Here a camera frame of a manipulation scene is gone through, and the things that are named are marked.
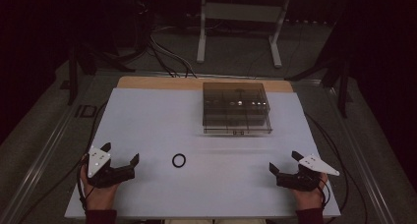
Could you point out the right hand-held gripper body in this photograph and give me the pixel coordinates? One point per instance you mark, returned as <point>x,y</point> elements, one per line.
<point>296,181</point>

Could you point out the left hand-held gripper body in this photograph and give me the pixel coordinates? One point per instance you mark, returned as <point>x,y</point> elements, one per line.
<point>113,176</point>

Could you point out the smoky transparent drawer box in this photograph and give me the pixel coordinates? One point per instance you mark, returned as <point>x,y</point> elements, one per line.
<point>236,107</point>

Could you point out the person's right hand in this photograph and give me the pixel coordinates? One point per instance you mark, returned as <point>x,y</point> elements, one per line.
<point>307,197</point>

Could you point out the person's left hand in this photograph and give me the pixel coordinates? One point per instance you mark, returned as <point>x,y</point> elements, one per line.
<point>100,197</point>

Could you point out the white table cover sheet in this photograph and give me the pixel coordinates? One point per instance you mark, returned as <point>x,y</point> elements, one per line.
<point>196,184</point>

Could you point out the black tripod stand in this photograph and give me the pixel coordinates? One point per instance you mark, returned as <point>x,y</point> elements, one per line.
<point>342,86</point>
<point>73,76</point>

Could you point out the dark equipment with red light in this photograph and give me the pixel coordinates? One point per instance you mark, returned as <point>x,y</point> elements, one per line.
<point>142,17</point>

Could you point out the white metal stand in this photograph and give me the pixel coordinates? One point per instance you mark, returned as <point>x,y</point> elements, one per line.
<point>241,12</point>

